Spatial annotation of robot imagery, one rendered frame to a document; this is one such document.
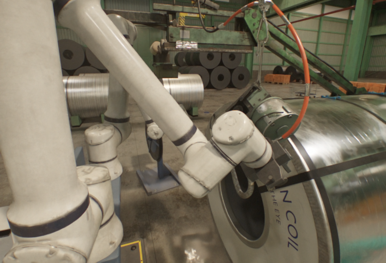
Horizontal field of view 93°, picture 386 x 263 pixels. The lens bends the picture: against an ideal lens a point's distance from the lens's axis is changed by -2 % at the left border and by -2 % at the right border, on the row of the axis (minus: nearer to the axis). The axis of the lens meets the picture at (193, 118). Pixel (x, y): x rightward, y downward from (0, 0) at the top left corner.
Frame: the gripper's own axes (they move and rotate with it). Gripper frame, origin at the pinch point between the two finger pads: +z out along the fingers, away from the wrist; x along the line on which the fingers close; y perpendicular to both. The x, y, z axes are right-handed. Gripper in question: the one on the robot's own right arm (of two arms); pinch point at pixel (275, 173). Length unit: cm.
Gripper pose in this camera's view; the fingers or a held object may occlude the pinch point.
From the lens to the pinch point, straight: 71.1
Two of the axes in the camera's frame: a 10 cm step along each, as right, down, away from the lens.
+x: -7.7, 5.8, 2.6
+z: 5.9, 5.0, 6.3
